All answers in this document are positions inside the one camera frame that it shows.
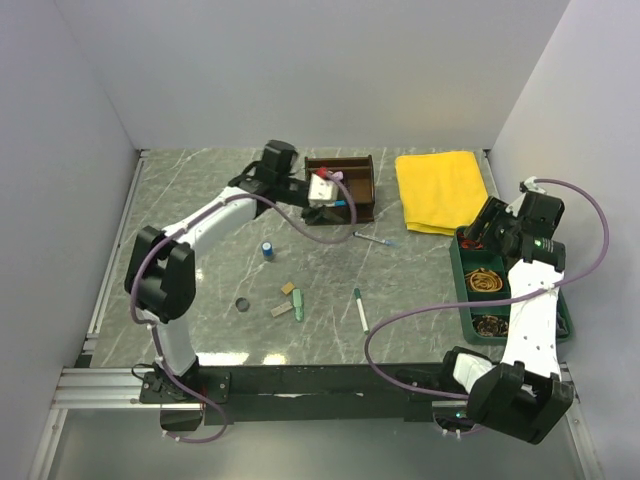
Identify blue cap white marker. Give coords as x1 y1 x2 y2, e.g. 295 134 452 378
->
325 200 347 208

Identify blue-capped white pen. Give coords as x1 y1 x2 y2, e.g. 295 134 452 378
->
352 231 397 247

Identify green cap white marker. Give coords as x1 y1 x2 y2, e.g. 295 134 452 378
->
353 287 370 335

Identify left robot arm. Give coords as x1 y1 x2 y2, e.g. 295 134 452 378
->
124 140 357 402

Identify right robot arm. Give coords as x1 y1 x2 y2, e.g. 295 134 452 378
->
438 178 574 445

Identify orange rubber bands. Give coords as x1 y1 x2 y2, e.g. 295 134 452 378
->
458 237 483 250

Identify green compartment tray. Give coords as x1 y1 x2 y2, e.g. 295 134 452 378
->
448 225 574 345

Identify yellow rubber bands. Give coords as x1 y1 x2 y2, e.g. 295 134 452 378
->
464 268 504 293

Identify yellow folded cloth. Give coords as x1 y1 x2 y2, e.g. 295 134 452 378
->
395 151 489 236

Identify blue glue bottle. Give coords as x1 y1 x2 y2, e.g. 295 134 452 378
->
261 241 275 261

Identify brown wooden desk organizer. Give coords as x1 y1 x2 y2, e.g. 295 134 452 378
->
303 155 375 225

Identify brown rubber bands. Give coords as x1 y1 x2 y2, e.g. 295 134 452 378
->
472 315 509 337

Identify tan square eraser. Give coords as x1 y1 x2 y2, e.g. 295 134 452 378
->
281 282 295 295

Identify beige rectangular eraser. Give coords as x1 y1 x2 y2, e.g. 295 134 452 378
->
270 302 293 318

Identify small round dark cap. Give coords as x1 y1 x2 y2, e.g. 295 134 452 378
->
235 297 250 312

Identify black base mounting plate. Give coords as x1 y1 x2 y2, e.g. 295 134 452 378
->
137 363 497 426

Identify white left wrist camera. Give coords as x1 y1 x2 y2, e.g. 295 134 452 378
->
308 167 339 207

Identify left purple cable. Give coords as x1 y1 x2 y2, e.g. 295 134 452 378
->
128 167 359 445

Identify purple cable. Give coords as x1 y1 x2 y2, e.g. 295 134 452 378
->
363 177 611 436
128 167 359 445

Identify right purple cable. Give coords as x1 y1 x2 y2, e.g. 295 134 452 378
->
363 177 611 436

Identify white aluminium table rail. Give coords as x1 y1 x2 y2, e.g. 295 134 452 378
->
81 149 149 356

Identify front aluminium frame rail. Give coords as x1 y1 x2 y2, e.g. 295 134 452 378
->
52 367 581 409

